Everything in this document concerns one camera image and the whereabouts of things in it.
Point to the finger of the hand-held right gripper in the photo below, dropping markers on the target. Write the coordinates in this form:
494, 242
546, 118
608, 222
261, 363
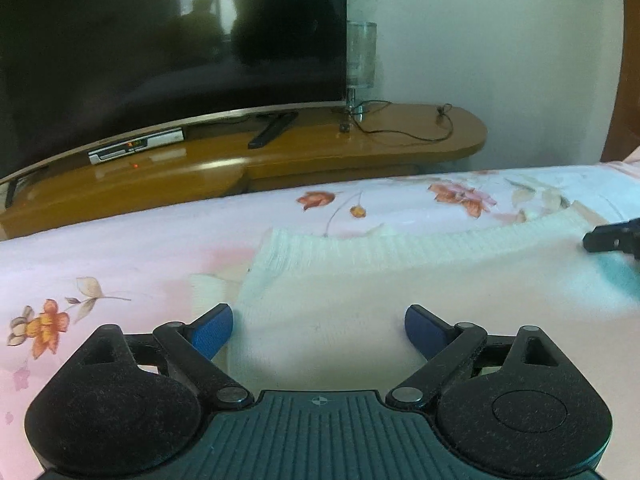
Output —
612, 237

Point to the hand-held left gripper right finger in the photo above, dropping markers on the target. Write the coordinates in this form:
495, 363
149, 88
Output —
425, 332

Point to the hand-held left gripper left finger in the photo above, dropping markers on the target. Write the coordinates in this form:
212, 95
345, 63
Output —
216, 331

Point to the white knit sweater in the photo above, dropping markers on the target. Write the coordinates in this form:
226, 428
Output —
350, 300

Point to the pink floral bed sheet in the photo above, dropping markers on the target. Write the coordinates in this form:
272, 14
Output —
125, 255

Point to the brown wooden door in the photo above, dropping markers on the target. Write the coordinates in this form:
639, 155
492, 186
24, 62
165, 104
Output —
627, 85

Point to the wooden television cabinet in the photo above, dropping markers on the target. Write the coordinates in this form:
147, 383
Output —
400, 135

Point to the silver set-top box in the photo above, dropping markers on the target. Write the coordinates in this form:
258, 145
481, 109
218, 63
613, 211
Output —
135, 146

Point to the clear glass vase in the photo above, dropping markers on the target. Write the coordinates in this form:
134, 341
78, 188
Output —
361, 55

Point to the black curved television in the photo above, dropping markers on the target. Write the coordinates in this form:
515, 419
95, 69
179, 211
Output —
150, 35

